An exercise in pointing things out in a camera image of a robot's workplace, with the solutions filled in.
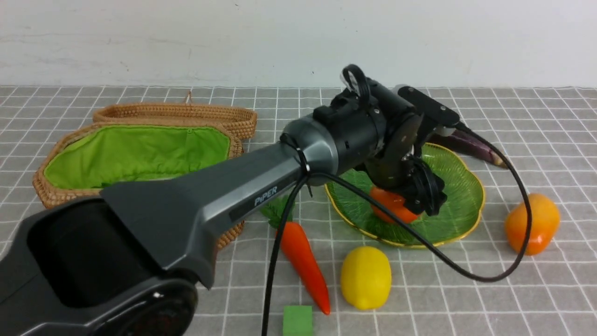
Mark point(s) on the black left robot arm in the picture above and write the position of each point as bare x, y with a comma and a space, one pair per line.
126, 262

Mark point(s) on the woven rattan basket lid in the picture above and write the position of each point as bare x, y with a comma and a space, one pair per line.
241, 122

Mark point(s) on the woven rattan basket green lining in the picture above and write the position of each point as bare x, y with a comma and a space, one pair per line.
90, 158

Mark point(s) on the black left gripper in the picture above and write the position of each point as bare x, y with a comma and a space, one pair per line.
393, 169

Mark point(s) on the orange persimmon with green leaf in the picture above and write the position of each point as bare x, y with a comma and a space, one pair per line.
394, 203

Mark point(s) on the green foam cube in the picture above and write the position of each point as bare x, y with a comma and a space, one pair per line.
297, 321

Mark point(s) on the purple eggplant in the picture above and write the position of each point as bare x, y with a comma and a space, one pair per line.
463, 143

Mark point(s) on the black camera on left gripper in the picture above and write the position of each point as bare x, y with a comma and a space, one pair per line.
437, 118

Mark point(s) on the grey checked tablecloth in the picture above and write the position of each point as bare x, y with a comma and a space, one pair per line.
548, 134

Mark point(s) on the orange yellow mango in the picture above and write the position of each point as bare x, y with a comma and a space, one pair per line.
545, 224

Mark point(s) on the yellow lemon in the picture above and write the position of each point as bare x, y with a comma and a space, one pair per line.
366, 278

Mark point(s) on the orange carrot with leaves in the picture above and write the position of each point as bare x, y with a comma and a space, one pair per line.
297, 249

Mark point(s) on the green leaf-shaped glass plate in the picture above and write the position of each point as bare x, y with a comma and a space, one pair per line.
458, 217

